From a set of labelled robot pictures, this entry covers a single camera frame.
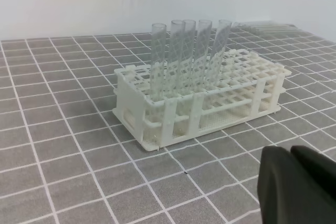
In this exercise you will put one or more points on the leftmost clear test tube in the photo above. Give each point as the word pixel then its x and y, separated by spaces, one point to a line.
pixel 158 40

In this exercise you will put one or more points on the white plastic test tube rack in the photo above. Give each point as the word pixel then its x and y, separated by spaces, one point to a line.
pixel 249 87

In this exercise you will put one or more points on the clear glass test tube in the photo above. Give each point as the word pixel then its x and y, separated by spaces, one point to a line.
pixel 217 53

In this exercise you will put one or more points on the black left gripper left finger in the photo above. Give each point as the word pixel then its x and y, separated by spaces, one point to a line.
pixel 273 190

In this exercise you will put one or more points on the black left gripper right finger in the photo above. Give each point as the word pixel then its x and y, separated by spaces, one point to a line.
pixel 312 177

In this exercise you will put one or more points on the spare clear test tubes pile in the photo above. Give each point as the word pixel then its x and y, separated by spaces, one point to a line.
pixel 267 28

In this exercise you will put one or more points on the grey grid tablecloth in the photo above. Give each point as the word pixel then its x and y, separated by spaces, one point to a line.
pixel 65 157

